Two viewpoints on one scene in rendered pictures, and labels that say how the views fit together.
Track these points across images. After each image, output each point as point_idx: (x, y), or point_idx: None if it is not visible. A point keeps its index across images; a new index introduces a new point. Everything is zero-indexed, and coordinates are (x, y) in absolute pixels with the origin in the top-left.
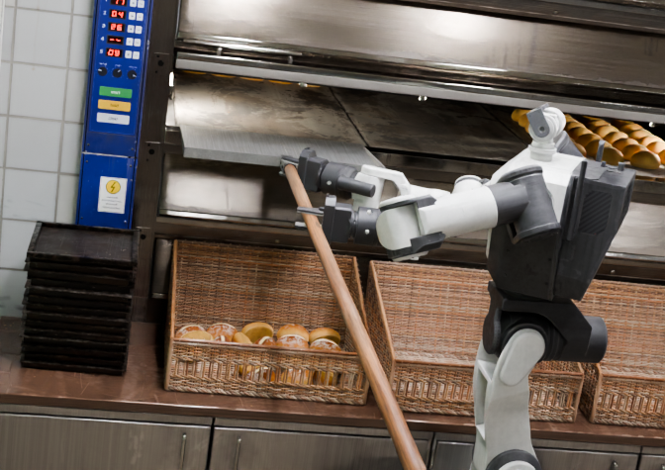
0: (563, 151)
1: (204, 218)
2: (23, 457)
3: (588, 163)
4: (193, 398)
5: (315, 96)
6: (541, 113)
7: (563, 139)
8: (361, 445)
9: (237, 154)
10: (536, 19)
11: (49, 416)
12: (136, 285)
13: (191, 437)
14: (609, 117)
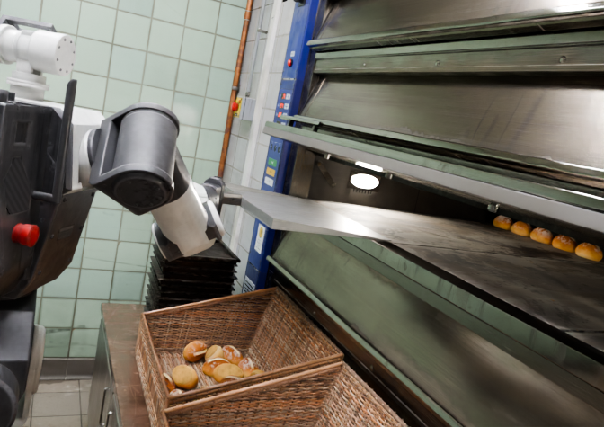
0: (121, 124)
1: (278, 269)
2: (98, 358)
3: (22, 101)
4: (127, 365)
5: (548, 253)
6: (0, 20)
7: (129, 106)
8: None
9: (227, 190)
10: (551, 79)
11: (104, 335)
12: None
13: (110, 394)
14: (535, 212)
